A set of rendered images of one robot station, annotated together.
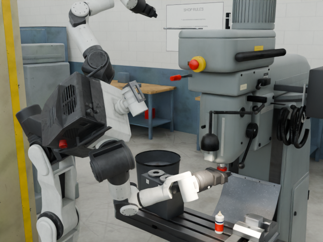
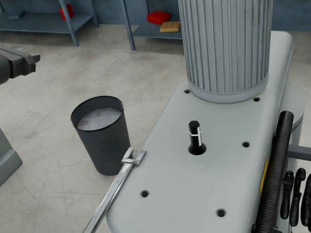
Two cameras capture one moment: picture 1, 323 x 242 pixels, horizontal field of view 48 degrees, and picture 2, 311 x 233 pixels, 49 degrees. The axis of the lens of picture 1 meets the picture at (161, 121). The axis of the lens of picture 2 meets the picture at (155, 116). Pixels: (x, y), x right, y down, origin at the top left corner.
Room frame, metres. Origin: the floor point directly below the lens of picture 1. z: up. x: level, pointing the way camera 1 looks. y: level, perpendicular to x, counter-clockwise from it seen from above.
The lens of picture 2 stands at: (1.10, -0.15, 2.40)
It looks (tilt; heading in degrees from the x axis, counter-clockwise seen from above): 39 degrees down; 353
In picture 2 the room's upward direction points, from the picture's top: 12 degrees counter-clockwise
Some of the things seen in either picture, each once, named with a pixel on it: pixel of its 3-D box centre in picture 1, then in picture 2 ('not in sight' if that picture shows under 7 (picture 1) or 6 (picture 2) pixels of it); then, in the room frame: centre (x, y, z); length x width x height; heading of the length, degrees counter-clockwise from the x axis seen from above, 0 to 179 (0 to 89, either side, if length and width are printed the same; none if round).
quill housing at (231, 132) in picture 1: (224, 125); not in sight; (1.59, -0.28, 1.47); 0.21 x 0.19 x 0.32; 52
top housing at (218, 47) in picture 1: (228, 48); (202, 168); (1.60, -0.29, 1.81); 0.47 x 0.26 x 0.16; 142
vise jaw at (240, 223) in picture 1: (248, 231); not in sight; (1.43, -0.38, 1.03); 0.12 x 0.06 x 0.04; 52
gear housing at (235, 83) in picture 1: (230, 78); not in sight; (1.62, -0.31, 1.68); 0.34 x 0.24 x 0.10; 142
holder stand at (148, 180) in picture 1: (162, 192); not in sight; (1.81, 0.00, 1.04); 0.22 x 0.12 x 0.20; 41
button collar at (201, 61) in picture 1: (197, 64); not in sight; (1.40, -0.14, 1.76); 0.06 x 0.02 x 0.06; 52
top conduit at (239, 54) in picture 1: (262, 54); (271, 181); (1.52, -0.42, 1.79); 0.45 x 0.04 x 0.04; 142
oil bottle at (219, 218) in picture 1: (219, 221); not in sight; (1.58, -0.28, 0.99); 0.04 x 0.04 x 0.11
